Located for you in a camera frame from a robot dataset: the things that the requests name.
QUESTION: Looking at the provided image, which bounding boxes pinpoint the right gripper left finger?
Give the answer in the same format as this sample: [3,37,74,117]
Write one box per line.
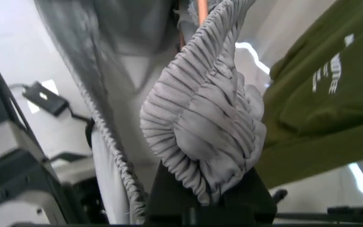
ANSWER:
[143,160,209,225]

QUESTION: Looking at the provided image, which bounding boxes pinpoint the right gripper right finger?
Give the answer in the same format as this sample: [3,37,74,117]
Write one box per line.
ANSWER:
[221,166,277,225]

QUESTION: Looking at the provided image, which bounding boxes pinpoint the pale grey shorts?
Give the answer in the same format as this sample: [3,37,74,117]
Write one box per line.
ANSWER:
[33,0,268,225]

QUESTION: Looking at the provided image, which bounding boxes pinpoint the green long-sleeved shirt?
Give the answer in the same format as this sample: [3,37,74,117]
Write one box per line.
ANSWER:
[253,0,363,190]

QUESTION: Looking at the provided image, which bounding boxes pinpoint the pink clothes hanger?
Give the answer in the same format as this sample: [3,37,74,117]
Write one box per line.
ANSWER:
[177,0,210,53]

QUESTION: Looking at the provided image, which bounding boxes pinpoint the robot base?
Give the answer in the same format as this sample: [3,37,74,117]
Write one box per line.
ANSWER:
[0,40,108,225]

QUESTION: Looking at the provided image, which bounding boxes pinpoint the black cable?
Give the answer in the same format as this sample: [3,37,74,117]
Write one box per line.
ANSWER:
[67,106,96,149]

